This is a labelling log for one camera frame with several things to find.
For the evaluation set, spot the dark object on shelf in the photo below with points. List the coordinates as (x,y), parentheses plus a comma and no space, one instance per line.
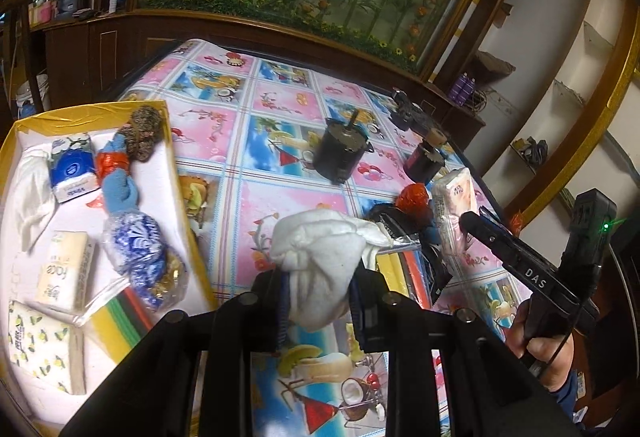
(534,150)

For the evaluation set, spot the black foil pouch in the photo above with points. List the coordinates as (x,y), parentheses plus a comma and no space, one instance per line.
(435,267)

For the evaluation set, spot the dark red cylinder motor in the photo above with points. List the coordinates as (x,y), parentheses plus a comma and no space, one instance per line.
(422,162)

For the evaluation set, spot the blue white printed plastic bag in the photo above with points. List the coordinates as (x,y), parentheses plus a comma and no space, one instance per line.
(140,242)

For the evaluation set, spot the blue towel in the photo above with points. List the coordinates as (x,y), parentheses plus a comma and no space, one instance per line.
(120,194)

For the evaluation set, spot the black mechanical device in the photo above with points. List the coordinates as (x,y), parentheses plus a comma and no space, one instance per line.
(407,109)

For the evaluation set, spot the yellow-rimmed white tray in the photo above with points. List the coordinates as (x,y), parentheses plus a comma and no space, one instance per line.
(75,217)

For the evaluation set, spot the black cylinder motor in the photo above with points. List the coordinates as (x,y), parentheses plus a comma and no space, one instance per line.
(337,154)

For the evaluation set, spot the brown wall shelf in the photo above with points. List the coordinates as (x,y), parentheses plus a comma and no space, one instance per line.
(495,64)

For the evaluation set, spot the zip bag of coloured strips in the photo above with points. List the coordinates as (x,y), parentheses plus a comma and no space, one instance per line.
(400,269)

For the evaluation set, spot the yellow tissue pack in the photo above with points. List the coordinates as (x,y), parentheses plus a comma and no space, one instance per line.
(62,269)

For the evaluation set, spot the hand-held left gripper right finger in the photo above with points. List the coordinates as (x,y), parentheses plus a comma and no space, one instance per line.
(357,312)

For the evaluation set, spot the white bucket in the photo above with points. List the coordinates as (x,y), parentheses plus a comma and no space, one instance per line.
(34,93)

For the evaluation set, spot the large white cloth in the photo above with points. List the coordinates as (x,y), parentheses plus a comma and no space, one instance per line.
(30,197)

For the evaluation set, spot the small coloured strips pack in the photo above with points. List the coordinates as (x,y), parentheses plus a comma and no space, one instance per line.
(115,327)

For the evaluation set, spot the small orange plastic scrap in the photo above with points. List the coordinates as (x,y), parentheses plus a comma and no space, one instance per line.
(517,220)

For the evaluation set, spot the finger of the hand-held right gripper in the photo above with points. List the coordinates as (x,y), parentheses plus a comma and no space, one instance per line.
(492,239)

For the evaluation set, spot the blue tissue pack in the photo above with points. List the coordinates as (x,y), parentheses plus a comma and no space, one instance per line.
(72,167)

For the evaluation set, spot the person's right hand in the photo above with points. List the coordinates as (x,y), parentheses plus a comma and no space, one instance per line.
(547,362)

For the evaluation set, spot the lemon print tissue pack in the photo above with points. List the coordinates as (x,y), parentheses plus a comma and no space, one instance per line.
(45,347)

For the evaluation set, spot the white curved shelf unit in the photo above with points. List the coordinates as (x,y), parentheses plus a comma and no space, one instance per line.
(600,7)

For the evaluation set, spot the wooden cabinet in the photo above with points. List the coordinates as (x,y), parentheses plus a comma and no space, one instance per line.
(125,47)

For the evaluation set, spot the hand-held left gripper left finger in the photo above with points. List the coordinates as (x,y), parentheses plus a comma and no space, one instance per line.
(285,312)

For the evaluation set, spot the pink plastic container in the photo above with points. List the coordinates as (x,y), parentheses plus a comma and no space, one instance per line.
(42,12)

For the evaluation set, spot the red plastic bag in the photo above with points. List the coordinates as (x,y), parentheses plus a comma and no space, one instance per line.
(112,164)
(414,196)

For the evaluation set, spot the pink tissue pack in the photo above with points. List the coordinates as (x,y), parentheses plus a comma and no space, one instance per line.
(452,202)

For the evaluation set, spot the brown knitted cloth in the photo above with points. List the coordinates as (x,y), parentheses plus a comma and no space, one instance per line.
(142,132)

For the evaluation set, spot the white rolled paper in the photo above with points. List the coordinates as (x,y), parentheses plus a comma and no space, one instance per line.
(460,34)

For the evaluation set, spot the knotted white cloth bundle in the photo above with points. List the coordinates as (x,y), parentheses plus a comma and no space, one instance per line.
(315,262)

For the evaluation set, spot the person's right forearm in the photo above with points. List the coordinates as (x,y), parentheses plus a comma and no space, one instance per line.
(572,397)

